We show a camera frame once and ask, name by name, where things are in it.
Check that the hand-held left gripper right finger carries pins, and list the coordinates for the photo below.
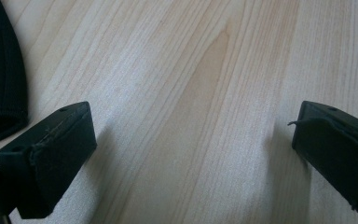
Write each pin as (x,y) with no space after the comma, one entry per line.
(338,155)

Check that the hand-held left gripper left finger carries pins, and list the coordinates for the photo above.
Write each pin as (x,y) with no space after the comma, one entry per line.
(52,155)

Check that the black knitted cloth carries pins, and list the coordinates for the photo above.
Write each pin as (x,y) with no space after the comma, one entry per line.
(0,74)

